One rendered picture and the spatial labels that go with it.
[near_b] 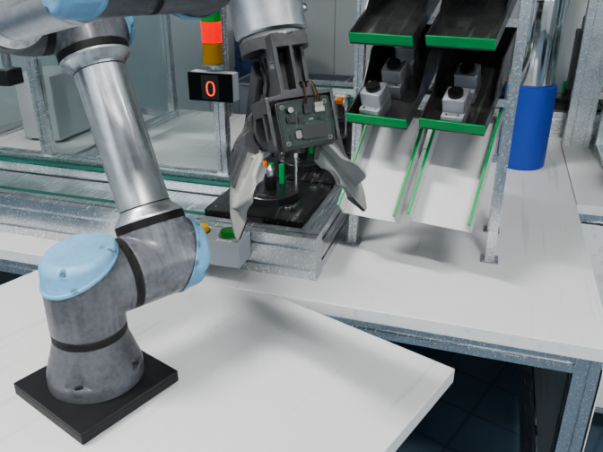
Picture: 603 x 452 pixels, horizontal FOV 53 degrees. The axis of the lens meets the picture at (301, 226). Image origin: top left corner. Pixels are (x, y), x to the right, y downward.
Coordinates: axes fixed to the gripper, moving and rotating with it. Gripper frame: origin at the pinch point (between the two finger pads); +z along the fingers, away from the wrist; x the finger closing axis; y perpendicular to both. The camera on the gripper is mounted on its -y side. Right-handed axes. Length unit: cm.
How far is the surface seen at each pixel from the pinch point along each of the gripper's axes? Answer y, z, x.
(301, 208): -69, 5, 23
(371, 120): -50, -12, 35
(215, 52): -85, -35, 13
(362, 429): -17.4, 34.4, 9.0
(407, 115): -45, -11, 40
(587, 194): -79, 20, 114
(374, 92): -48, -17, 35
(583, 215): -75, 25, 108
